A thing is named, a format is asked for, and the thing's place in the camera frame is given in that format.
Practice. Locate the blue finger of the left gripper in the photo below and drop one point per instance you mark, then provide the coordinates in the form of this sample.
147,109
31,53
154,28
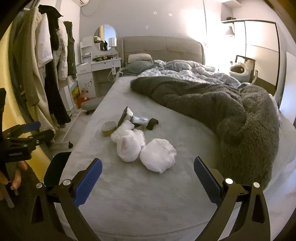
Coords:
35,139
25,128

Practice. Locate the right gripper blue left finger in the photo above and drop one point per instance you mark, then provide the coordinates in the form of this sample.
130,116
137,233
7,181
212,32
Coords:
73,193

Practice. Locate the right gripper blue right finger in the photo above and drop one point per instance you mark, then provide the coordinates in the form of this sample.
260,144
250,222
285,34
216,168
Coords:
252,220

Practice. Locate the small black curved object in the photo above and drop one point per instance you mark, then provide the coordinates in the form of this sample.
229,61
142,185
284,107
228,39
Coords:
151,124

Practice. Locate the left hand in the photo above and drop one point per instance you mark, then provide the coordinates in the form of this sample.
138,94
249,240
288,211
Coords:
22,165

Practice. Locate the clothes rack wheeled base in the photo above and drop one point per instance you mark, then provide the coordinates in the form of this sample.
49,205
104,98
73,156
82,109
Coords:
60,138

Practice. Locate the red bag on floor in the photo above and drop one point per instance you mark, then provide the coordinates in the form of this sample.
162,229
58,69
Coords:
80,100

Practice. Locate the colourful picture book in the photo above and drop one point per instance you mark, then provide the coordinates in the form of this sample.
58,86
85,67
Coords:
75,92

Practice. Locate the grey padded stool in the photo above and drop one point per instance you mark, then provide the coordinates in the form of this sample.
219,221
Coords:
92,104

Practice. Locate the hanging clothes on rack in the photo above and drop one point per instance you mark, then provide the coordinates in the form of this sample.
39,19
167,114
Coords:
39,60

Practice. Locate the dark grey fluffy blanket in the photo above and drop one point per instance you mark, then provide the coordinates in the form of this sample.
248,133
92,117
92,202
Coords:
244,120

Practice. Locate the white dressing table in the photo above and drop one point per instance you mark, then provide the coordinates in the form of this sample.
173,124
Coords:
94,68

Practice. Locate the blue white tissue packet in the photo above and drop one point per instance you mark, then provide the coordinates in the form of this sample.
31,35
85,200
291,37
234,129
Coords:
140,120

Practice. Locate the grey bed mattress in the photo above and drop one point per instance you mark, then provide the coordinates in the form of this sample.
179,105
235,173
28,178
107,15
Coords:
130,202

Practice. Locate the grey green pillow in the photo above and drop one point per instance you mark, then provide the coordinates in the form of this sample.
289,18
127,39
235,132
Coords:
135,68

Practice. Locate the round vanity mirror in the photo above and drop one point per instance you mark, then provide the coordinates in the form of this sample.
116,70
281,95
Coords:
101,36

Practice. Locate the white table lamp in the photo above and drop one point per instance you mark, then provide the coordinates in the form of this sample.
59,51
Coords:
112,42

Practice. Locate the beige pillow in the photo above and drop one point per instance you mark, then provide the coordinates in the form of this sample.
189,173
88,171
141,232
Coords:
139,57

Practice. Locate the beige padded headboard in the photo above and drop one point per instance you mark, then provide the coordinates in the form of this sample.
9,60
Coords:
162,48

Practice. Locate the white cat bed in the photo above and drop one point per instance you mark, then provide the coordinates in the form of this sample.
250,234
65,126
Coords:
240,71

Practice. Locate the blue white patterned duvet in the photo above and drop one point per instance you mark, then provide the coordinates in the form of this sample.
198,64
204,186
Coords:
189,70

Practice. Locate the white wardrobe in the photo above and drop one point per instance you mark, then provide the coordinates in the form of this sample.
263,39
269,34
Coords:
257,44

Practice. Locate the white charger with cable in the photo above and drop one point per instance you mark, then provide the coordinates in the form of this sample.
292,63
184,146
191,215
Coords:
112,74

